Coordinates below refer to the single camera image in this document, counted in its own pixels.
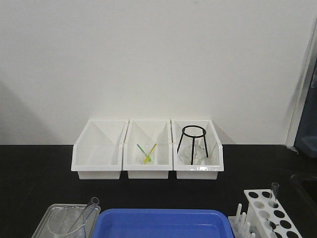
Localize clear test tube in rack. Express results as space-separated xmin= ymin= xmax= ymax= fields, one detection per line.
xmin=270 ymin=182 xmax=279 ymax=201

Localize black sink basin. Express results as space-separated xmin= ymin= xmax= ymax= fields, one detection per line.
xmin=290 ymin=174 xmax=317 ymax=214

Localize white storage bin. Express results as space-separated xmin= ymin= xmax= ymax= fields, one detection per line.
xmin=71 ymin=119 xmax=129 ymax=179
xmin=171 ymin=119 xmax=224 ymax=180
xmin=123 ymin=119 xmax=173 ymax=179

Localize blue plastic tray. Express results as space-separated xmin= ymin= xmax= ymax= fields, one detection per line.
xmin=92 ymin=208 xmax=233 ymax=238

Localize right white storage bin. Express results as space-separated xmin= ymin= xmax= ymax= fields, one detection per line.
xmin=171 ymin=119 xmax=224 ymax=180

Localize grey pegboard drying rack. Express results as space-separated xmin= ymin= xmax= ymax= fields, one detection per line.
xmin=294 ymin=63 xmax=317 ymax=159

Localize middle white storage bin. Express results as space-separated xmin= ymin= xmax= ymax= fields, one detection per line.
xmin=123 ymin=119 xmax=173 ymax=179

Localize clear test tube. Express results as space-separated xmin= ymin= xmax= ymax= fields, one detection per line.
xmin=270 ymin=182 xmax=279 ymax=201
xmin=68 ymin=197 xmax=100 ymax=233

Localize clear glass flask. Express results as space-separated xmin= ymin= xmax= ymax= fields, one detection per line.
xmin=179 ymin=145 xmax=207 ymax=165

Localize yellow green plastic sticks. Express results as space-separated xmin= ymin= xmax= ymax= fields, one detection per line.
xmin=137 ymin=143 xmax=158 ymax=165

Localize white test tube rack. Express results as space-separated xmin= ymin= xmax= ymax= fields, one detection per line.
xmin=228 ymin=189 xmax=303 ymax=238

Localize clear glass beaker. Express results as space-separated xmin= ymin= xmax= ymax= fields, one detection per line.
xmin=48 ymin=206 xmax=86 ymax=238

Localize black wire tripod stand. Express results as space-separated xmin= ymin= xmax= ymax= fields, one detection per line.
xmin=177 ymin=125 xmax=209 ymax=157

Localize left white storage bin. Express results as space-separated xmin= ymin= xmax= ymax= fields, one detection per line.
xmin=71 ymin=119 xmax=129 ymax=179

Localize grey metal tray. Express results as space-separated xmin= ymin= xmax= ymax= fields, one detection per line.
xmin=32 ymin=204 xmax=101 ymax=238

